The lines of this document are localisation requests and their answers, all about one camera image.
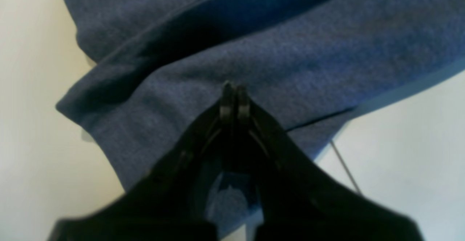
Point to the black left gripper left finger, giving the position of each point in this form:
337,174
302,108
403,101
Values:
168,204

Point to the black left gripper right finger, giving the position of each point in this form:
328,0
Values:
301,202

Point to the blue-grey T-shirt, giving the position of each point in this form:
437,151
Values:
310,64

